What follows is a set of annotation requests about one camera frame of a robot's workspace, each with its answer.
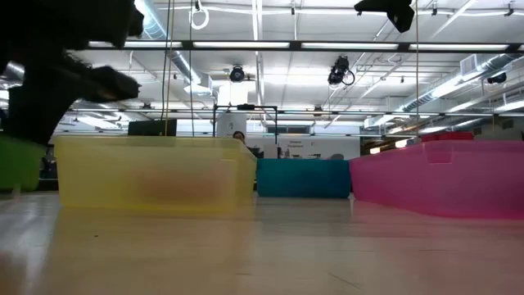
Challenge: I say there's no pink plastic bin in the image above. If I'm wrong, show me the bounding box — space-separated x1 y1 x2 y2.
349 139 524 220

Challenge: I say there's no white hanging ring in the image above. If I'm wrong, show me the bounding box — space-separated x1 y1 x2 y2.
188 7 210 31

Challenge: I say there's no red plastic box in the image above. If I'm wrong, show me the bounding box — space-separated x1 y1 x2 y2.
420 130 475 143

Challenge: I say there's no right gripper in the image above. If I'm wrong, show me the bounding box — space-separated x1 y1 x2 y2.
354 0 415 34

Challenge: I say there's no green tape roll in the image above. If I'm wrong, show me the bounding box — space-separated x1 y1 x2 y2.
0 134 47 193

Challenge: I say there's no yellow plastic bin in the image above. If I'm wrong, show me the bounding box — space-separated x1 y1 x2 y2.
53 134 258 212

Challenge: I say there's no blue plastic bin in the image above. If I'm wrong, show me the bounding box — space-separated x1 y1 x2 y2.
255 158 352 200

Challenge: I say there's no black monitor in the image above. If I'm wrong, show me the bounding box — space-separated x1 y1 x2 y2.
127 118 178 137

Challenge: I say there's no black frame beam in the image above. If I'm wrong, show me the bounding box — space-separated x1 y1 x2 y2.
88 39 524 52

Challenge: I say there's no black ceiling lamp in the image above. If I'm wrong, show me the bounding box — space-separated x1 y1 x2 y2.
228 65 246 84

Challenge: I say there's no thin hanging cable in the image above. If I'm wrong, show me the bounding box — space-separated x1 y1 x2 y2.
414 0 420 138

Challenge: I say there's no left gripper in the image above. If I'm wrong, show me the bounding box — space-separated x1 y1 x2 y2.
3 48 142 147

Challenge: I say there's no yellow hanging cord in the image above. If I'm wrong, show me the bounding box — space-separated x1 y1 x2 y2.
161 0 176 137

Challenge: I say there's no black overhead camera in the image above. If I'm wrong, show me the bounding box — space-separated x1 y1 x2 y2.
327 55 356 87

